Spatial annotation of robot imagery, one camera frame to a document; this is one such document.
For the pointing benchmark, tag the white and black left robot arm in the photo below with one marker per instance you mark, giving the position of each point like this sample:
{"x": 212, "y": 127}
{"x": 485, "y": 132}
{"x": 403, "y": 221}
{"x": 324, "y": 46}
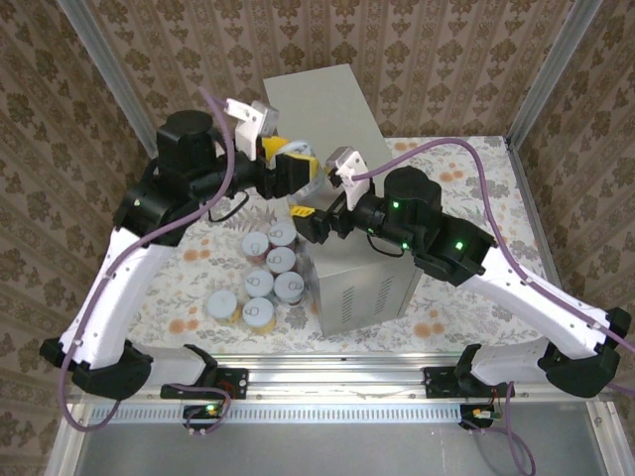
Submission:
{"x": 99, "y": 307}

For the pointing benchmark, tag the small black controller board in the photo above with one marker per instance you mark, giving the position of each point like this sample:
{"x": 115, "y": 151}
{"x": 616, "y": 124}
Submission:
{"x": 206, "y": 410}
{"x": 478, "y": 414}

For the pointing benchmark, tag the floral tablecloth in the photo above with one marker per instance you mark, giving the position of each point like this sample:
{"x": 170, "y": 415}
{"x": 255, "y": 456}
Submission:
{"x": 198, "y": 297}

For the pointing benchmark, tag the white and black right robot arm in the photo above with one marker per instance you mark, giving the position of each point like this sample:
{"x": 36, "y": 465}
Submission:
{"x": 536, "y": 302}

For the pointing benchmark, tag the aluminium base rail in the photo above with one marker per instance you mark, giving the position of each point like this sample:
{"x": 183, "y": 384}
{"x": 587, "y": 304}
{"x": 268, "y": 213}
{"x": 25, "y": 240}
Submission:
{"x": 337, "y": 382}

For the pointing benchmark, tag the aluminium table side rail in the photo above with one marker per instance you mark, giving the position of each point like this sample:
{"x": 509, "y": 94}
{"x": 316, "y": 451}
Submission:
{"x": 527, "y": 188}

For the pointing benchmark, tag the pink labelled food can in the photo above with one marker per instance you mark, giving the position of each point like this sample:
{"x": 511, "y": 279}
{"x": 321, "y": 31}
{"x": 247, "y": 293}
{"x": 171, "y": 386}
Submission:
{"x": 281, "y": 233}
{"x": 289, "y": 285}
{"x": 255, "y": 244}

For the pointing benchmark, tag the aluminium frame post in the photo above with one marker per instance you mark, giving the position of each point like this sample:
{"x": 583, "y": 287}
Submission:
{"x": 109, "y": 74}
{"x": 555, "y": 69}

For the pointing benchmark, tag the grey metal panel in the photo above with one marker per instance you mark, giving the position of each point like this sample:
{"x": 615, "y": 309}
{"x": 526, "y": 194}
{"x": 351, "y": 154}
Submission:
{"x": 322, "y": 451}

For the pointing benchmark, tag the yellow labelled food can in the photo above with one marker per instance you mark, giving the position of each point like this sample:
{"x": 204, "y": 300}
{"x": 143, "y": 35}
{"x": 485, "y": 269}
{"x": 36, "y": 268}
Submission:
{"x": 258, "y": 311}
{"x": 223, "y": 303}

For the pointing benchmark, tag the grey metal box counter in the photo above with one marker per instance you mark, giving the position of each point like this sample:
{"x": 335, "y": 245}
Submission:
{"x": 357, "y": 292}

